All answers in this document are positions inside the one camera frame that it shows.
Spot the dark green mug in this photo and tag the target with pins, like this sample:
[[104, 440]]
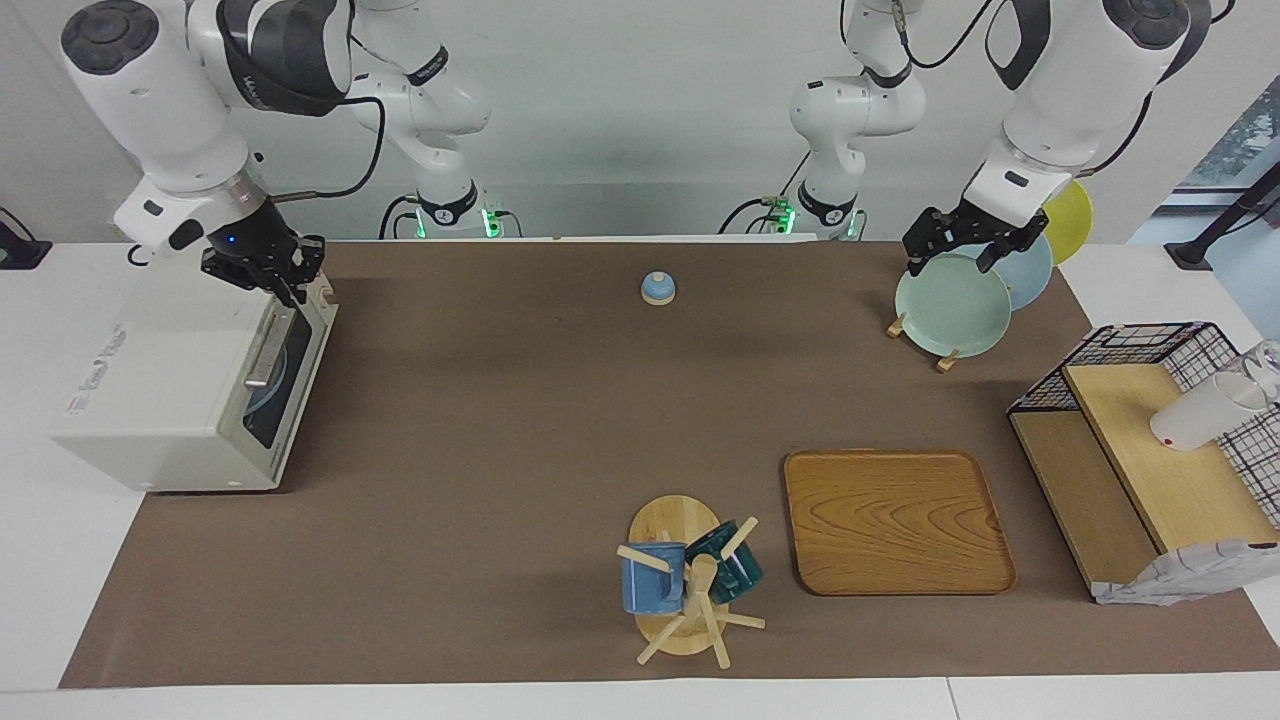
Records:
[[740, 575]]

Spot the small blue wooden bell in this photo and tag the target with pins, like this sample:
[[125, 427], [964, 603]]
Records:
[[659, 290]]

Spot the wooden mug tree stand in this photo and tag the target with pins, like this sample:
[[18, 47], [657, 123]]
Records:
[[672, 520]]

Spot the blue mug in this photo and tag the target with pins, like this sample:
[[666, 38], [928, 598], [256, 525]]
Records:
[[645, 590]]

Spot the pale green plate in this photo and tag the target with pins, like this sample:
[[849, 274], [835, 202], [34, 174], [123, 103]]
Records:
[[950, 310]]

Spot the grey white cloth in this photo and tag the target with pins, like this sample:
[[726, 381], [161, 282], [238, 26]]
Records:
[[1180, 575]]

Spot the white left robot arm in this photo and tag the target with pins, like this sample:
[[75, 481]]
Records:
[[1070, 90]]

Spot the wooden plate rack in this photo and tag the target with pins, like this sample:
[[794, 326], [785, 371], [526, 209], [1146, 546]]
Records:
[[945, 362]]

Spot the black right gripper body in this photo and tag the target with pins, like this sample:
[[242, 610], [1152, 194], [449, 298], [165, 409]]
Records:
[[255, 240]]

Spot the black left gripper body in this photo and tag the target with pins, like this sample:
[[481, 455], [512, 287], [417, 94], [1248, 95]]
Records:
[[995, 225]]

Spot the white toaster oven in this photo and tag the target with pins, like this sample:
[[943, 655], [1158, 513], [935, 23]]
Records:
[[160, 380]]

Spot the oven door with glass window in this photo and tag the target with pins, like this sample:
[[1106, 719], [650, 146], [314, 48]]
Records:
[[290, 390]]

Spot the pale blue upright plate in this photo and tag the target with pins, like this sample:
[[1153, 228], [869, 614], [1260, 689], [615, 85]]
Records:
[[1035, 278]]

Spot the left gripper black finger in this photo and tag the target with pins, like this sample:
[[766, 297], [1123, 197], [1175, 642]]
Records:
[[925, 240], [1005, 252]]

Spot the black stand pole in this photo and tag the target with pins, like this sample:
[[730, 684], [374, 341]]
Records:
[[1225, 215]]

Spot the black clamp device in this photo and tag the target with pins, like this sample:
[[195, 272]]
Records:
[[20, 250]]

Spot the square wooden tray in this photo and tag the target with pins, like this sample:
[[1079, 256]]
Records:
[[890, 530]]

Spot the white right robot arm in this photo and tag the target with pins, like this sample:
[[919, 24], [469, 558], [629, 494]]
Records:
[[150, 100]]

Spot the light wooden shelf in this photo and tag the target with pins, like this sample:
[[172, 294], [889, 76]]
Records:
[[1170, 490]]

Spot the light blue plate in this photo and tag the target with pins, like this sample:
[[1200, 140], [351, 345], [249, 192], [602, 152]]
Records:
[[270, 385]]

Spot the clear glass cup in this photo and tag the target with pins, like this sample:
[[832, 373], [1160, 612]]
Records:
[[1268, 365]]

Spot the brown table mat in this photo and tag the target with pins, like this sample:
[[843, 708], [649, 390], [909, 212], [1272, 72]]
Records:
[[450, 560]]

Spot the white cup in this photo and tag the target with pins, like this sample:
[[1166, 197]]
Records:
[[1195, 420]]

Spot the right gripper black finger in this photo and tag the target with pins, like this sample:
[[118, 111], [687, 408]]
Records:
[[232, 272], [305, 265]]

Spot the yellow plate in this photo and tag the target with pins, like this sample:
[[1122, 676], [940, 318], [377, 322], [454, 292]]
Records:
[[1075, 215]]

